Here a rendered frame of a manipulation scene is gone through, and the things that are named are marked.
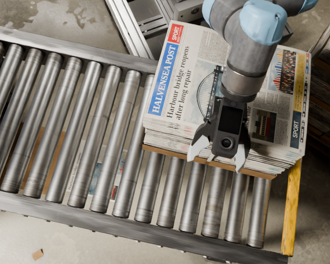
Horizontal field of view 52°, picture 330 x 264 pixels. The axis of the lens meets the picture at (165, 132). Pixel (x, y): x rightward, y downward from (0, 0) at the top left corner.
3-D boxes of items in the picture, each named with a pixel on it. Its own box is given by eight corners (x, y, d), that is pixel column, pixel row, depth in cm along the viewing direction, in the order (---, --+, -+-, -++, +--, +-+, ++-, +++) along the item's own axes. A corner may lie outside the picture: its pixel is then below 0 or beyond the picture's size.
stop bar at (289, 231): (305, 113, 106) (308, 110, 104) (291, 257, 93) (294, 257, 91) (295, 110, 106) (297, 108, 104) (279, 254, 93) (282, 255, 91)
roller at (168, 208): (193, 88, 113) (205, 85, 109) (163, 231, 99) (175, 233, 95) (183, 81, 110) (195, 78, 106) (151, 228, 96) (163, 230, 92)
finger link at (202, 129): (203, 148, 74) (230, 125, 69) (202, 154, 73) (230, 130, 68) (186, 137, 73) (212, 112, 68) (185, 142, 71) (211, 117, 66)
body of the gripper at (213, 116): (240, 124, 76) (257, 78, 68) (240, 149, 69) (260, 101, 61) (207, 117, 76) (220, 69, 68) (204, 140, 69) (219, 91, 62)
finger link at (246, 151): (253, 153, 72) (246, 120, 67) (253, 158, 71) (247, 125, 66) (231, 155, 74) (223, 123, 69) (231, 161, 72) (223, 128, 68)
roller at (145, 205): (175, 84, 113) (185, 80, 109) (142, 226, 99) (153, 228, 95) (164, 77, 110) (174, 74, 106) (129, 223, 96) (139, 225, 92)
